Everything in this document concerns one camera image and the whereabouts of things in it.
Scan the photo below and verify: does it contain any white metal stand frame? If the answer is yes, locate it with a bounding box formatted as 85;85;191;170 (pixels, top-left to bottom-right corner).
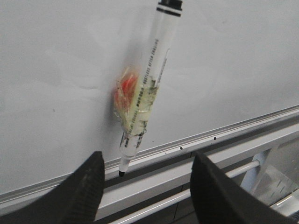
0;117;299;223

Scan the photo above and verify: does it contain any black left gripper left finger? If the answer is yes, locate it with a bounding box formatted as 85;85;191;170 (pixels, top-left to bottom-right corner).
0;151;105;224

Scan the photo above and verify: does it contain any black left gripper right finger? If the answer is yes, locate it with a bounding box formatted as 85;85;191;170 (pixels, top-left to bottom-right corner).
190;152;294;224

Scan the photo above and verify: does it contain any white whiteboard with aluminium frame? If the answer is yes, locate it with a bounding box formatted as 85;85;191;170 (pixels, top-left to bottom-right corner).
0;0;299;208

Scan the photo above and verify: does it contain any white marker with red magnet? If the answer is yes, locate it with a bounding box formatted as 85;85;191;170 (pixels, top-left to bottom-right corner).
114;0;183;176

